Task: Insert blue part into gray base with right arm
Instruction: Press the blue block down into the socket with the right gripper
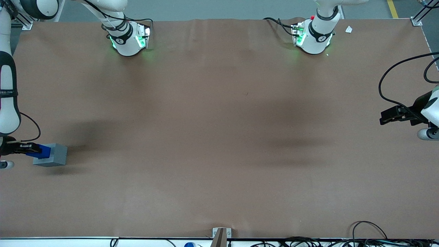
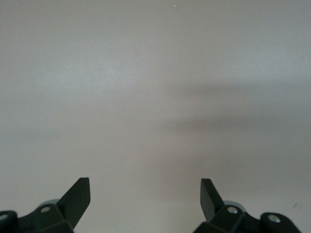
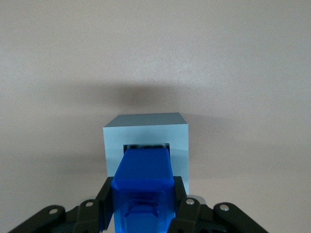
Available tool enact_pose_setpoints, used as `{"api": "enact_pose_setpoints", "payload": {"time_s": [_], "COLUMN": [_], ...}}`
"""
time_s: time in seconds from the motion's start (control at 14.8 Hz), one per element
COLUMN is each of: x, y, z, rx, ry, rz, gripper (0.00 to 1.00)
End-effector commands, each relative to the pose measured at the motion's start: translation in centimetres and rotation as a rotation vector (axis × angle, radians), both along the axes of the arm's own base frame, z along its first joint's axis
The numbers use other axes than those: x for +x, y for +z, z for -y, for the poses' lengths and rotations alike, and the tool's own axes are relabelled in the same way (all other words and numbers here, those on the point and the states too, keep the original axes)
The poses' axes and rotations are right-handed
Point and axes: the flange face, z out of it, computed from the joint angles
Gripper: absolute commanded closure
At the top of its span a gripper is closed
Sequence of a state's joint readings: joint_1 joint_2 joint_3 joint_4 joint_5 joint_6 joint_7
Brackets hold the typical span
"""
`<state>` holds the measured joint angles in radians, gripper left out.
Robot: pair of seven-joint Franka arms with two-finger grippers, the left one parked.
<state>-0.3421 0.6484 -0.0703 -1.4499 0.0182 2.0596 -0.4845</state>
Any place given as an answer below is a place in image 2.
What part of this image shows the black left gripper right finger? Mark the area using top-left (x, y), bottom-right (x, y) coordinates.
top-left (193, 178), bottom-right (302, 233)

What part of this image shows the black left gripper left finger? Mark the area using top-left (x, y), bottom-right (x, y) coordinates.
top-left (0, 177), bottom-right (91, 233)

